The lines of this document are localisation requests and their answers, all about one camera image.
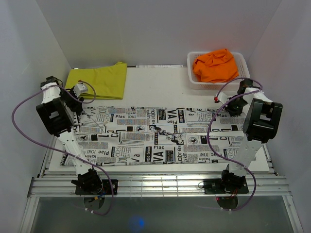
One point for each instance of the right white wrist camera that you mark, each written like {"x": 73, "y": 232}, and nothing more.
{"x": 221, "y": 98}

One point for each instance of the orange trousers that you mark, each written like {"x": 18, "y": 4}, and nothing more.
{"x": 218, "y": 66}

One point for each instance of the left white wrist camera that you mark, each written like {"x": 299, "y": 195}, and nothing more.
{"x": 79, "y": 88}

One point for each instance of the folded yellow-green trousers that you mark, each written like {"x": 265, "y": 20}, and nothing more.
{"x": 108, "y": 82}

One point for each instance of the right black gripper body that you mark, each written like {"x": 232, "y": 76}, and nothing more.
{"x": 235, "y": 106}

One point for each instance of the white plastic basket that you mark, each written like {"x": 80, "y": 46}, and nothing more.
{"x": 240, "y": 62}

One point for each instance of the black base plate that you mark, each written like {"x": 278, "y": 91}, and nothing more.
{"x": 106, "y": 189}
{"x": 217, "y": 186}

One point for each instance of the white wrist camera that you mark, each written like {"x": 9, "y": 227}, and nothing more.
{"x": 221, "y": 98}
{"x": 79, "y": 88}

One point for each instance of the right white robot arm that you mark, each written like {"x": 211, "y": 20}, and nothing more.
{"x": 260, "y": 125}

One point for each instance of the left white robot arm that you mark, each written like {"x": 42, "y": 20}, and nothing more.
{"x": 57, "y": 112}

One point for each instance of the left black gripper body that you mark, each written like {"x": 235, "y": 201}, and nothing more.
{"x": 70, "y": 101}

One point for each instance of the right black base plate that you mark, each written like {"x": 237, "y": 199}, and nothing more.
{"x": 217, "y": 186}

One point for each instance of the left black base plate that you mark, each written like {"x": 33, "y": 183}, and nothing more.
{"x": 106, "y": 189}

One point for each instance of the aluminium rail frame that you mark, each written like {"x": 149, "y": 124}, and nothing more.
{"x": 156, "y": 203}

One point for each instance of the newspaper print trousers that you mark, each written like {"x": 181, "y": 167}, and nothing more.
{"x": 112, "y": 136}

